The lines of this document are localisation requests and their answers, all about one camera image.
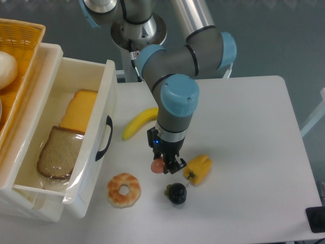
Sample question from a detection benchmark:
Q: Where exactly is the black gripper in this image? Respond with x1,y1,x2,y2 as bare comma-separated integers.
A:
147,127,186,174

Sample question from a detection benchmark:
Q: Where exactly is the brown egg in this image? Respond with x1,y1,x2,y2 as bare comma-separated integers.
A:
150,157,165,173

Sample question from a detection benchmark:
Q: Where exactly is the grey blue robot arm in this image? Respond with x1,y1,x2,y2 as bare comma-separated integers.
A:
80,1,237,174

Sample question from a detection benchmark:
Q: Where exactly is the yellow bell pepper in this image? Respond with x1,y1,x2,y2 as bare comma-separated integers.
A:
183,155,212,186

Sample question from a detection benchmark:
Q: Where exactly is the dark purple mangosteen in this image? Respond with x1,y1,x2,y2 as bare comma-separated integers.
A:
164,183,187,205

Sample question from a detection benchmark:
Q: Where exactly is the yellow banana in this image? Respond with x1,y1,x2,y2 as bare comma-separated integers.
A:
122,107,158,140

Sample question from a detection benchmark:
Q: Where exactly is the glazed bagel donut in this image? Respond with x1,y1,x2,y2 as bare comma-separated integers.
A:
107,173,141,208

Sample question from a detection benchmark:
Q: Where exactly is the yellow cake slice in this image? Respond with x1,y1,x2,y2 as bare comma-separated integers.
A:
59,89,98,133

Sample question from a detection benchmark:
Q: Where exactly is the brown bread slice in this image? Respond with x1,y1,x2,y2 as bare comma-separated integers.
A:
37,126,84,179

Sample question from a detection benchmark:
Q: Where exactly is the white plastic drawer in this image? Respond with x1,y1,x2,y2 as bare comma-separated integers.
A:
1,58,117,221

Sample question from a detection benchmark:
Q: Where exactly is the black device at edge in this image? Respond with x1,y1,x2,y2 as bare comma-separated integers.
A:
305,206,325,233

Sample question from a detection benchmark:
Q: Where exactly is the white bun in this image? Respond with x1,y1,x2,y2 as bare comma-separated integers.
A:
0,51,18,89

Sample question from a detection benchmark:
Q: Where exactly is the orange woven basket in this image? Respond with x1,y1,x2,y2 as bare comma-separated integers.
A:
1,18,46,145

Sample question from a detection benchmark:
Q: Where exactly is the black drawer handle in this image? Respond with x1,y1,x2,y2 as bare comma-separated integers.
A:
95,115,113,162

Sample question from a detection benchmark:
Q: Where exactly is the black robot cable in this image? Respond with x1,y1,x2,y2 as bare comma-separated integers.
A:
128,39,143,82

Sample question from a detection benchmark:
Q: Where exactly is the white drawer cabinet frame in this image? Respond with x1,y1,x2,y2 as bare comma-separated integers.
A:
1,43,63,221

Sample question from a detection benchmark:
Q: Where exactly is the white frame at right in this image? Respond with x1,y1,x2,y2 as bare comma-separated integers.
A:
300,88,324,138

